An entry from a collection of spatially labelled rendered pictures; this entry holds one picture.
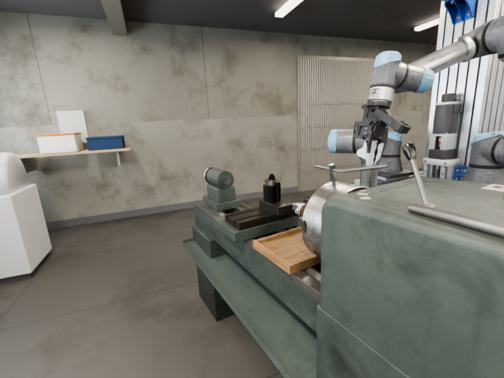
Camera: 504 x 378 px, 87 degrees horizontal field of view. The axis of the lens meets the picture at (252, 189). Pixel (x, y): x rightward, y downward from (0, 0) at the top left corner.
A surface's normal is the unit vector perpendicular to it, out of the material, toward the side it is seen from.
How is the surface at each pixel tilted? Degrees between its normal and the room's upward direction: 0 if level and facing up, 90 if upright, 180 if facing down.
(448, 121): 90
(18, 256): 90
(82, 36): 90
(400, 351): 90
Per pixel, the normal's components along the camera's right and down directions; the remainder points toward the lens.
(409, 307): -0.87, 0.16
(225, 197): 0.50, 0.18
